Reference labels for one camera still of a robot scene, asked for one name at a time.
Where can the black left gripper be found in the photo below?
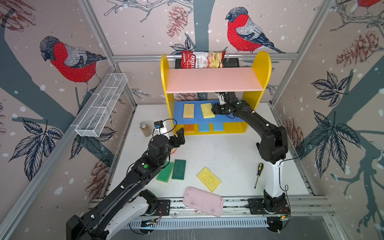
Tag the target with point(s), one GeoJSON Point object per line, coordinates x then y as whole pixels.
{"type": "Point", "coordinates": [176, 143]}

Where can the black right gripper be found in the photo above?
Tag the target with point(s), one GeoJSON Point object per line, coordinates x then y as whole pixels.
{"type": "Point", "coordinates": [215, 109]}

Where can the orange rectangular sponge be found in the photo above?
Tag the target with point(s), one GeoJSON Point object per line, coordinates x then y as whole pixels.
{"type": "Point", "coordinates": [190, 128]}

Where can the blue cellulose sponge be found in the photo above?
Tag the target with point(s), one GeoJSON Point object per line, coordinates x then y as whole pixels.
{"type": "Point", "coordinates": [204, 127]}
{"type": "Point", "coordinates": [218, 127]}

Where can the beige orange-backed sponge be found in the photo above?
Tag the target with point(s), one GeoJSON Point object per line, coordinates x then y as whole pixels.
{"type": "Point", "coordinates": [189, 111]}

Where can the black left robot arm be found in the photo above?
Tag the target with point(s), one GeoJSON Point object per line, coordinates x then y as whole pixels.
{"type": "Point", "coordinates": [129, 199]}

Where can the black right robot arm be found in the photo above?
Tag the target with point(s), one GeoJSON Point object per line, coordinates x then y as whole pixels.
{"type": "Point", "coordinates": [273, 146]}

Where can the yellow shelf pink blue boards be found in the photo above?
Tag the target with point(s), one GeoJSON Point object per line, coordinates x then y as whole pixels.
{"type": "Point", "coordinates": [199, 86]}

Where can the glass spice jar silver lid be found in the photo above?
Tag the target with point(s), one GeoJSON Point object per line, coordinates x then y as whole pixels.
{"type": "Point", "coordinates": [145, 128]}

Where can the dark green scouring sponge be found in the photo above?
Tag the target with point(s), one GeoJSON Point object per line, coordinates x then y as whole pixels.
{"type": "Point", "coordinates": [179, 170]}

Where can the light green sponge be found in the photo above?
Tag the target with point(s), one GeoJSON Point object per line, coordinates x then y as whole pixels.
{"type": "Point", "coordinates": [165, 174]}

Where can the red chips bag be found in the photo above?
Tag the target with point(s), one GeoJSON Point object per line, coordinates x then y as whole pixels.
{"type": "Point", "coordinates": [203, 55]}

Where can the black yellow screwdriver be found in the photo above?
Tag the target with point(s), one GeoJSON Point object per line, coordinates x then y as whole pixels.
{"type": "Point", "coordinates": [260, 169]}

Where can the pink plastic tray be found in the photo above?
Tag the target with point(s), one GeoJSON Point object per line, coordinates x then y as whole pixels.
{"type": "Point", "coordinates": [204, 202]}

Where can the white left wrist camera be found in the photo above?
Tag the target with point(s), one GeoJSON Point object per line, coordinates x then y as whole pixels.
{"type": "Point", "coordinates": [160, 128]}

